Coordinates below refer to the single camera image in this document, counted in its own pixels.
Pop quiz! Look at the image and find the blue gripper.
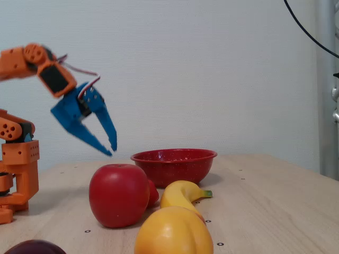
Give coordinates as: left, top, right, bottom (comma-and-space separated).
50, 82, 118, 157

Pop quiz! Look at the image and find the dark purple toy plum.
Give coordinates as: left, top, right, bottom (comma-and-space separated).
3, 239, 67, 254

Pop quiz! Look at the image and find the orange robot arm base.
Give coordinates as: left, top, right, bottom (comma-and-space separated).
0, 139, 40, 225

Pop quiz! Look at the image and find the red speckled enamel bowl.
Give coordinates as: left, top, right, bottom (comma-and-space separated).
130, 148, 218, 189

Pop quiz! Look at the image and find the red toy apple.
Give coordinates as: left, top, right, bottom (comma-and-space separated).
88, 164, 151, 229

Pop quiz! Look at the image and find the red toy strawberry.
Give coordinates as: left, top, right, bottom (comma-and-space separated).
146, 179, 160, 208

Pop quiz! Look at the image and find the yellow toy banana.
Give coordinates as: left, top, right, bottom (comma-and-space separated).
159, 180, 213, 225

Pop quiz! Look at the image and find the yellow orange toy peach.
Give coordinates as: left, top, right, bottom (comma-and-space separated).
133, 206, 214, 254

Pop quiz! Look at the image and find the grey vertical metal pole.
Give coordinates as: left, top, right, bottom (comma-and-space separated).
316, 0, 339, 182

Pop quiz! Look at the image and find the shiny metal fitting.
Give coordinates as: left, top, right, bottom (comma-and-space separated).
331, 86, 339, 124

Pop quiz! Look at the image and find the thin black hanging cable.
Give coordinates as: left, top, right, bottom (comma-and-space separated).
283, 0, 339, 59

